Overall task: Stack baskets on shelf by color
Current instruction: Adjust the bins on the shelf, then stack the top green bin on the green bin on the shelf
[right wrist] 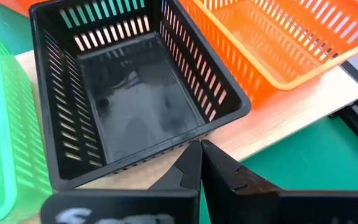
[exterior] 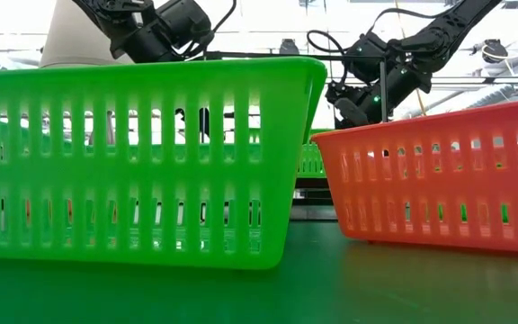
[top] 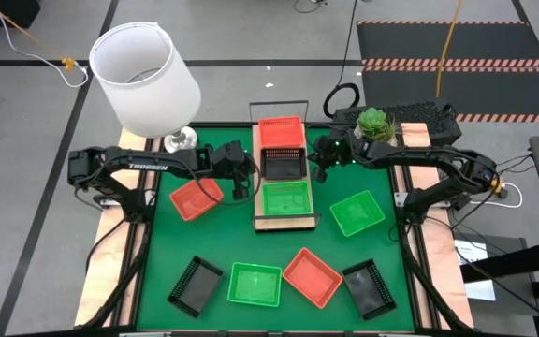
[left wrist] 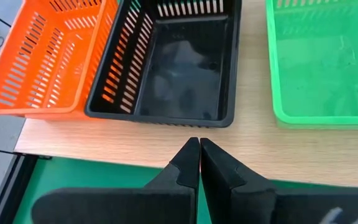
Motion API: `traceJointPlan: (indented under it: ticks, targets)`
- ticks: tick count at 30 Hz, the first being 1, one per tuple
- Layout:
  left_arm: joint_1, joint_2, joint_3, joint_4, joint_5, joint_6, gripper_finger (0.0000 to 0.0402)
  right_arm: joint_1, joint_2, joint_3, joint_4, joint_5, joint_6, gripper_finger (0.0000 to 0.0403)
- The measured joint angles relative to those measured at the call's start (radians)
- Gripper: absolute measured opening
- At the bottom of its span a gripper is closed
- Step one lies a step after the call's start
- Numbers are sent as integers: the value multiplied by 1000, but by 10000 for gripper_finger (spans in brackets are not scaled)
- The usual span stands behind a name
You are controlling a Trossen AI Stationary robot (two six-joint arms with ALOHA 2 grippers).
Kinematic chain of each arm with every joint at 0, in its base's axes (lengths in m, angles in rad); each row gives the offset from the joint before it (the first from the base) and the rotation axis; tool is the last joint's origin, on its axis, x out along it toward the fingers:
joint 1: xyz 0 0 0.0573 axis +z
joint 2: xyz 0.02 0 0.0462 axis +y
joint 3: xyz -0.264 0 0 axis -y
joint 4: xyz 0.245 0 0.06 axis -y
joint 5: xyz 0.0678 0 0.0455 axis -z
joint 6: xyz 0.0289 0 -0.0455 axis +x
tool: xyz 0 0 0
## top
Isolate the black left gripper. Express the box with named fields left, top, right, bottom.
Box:
left=211, top=139, right=257, bottom=202

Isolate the black plastic basket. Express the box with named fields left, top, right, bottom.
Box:
left=259, top=146, right=308, bottom=182
left=342, top=258, right=398, bottom=322
left=167, top=255, right=225, bottom=319

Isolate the orange plastic basket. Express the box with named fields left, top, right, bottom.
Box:
left=257, top=115, right=306, bottom=150
left=169, top=177, right=225, bottom=223
left=282, top=247, right=344, bottom=310

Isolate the green plastic basket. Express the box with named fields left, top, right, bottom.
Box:
left=261, top=180, right=314, bottom=217
left=328, top=189, right=386, bottom=239
left=226, top=261, right=284, bottom=309

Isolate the succulent in patterned pot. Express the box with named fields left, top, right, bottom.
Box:
left=353, top=107, right=400, bottom=147

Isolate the light wood side board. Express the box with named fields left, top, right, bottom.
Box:
left=388, top=122, right=475, bottom=329
left=73, top=128, right=161, bottom=328

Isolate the green table mat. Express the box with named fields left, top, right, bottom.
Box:
left=136, top=124, right=415, bottom=332

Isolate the white shade table lamp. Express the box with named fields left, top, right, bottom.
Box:
left=89, top=22, right=203, bottom=156

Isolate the black computer case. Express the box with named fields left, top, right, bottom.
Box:
left=332, top=101, right=463, bottom=147

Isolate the black hazard-striped floor mat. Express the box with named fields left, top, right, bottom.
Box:
left=361, top=66, right=539, bottom=125
left=356, top=20, right=539, bottom=67

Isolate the white paper sheet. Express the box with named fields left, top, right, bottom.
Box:
left=455, top=240, right=498, bottom=301

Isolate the black box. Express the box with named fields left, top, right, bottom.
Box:
left=0, top=0, right=41, bottom=28

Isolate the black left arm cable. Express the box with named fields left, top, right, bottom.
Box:
left=189, top=152, right=262, bottom=207

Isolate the black coiled cable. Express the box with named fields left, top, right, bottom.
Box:
left=322, top=0, right=361, bottom=120

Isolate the wooden shelf with black frame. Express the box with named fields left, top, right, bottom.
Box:
left=248, top=99, right=322, bottom=233

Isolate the black frame strut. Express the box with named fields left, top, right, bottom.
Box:
left=398, top=224, right=474, bottom=331
left=80, top=219, right=156, bottom=329

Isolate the white cable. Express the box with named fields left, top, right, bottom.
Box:
left=0, top=0, right=90, bottom=89
left=468, top=181, right=524, bottom=210

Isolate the orange cable with yellow plug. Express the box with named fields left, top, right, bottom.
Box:
left=0, top=0, right=77, bottom=72

